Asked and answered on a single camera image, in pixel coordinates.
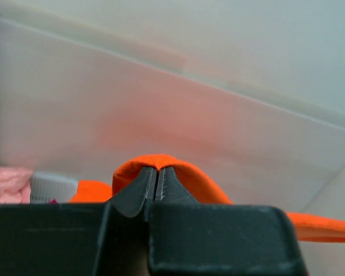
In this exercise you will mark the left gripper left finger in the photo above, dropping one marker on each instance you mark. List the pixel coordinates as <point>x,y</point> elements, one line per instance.
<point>135,199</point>

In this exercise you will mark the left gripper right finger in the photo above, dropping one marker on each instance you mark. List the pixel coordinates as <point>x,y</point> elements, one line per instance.
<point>169,189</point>

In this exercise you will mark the orange t shirt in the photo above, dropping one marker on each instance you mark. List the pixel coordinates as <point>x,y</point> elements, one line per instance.
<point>308,227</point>

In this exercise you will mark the magenta t shirt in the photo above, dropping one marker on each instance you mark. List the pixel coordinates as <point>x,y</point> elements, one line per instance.
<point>53,201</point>

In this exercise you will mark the white plastic basket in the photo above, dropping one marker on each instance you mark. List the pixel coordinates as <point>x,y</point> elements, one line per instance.
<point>47,186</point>

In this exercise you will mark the pink t shirt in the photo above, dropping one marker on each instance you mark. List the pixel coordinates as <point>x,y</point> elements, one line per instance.
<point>15,185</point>

